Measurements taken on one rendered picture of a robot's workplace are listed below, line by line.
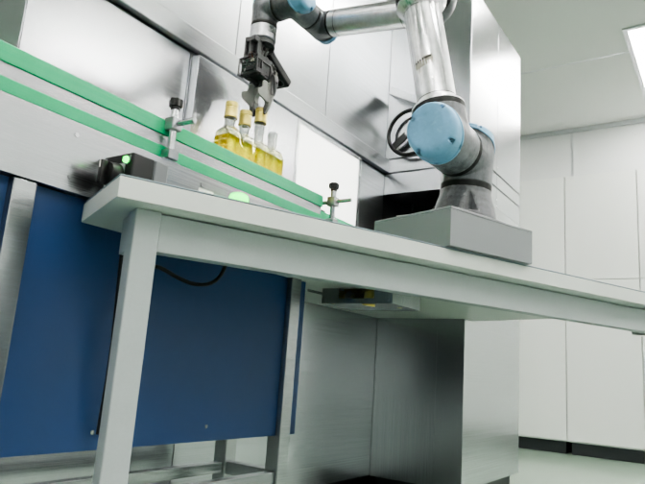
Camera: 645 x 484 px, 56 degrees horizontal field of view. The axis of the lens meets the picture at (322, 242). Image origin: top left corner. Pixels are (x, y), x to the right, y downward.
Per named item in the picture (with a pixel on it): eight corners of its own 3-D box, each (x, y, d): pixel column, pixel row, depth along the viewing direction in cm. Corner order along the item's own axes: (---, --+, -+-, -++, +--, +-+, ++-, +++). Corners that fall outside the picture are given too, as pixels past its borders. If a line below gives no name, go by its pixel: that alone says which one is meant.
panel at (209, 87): (349, 242, 237) (355, 158, 244) (356, 241, 235) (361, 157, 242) (177, 173, 164) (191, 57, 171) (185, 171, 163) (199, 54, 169)
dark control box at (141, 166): (133, 214, 114) (139, 170, 115) (163, 210, 109) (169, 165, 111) (96, 203, 107) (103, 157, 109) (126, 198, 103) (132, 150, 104)
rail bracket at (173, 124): (171, 165, 124) (179, 104, 127) (197, 160, 120) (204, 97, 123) (156, 159, 121) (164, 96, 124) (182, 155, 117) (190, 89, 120)
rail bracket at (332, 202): (302, 229, 178) (305, 188, 180) (352, 226, 169) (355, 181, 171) (297, 227, 176) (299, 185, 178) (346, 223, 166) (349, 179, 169)
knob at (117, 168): (105, 189, 107) (88, 184, 104) (108, 165, 107) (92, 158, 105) (122, 187, 104) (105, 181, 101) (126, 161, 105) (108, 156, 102)
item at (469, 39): (446, 230, 319) (451, 73, 337) (519, 226, 298) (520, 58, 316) (383, 194, 262) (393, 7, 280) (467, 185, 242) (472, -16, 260)
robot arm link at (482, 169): (500, 192, 143) (503, 137, 145) (479, 174, 132) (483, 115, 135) (452, 195, 150) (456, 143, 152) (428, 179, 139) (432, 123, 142)
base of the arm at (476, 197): (511, 231, 139) (513, 190, 141) (469, 216, 129) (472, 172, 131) (457, 237, 150) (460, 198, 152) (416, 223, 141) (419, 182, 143)
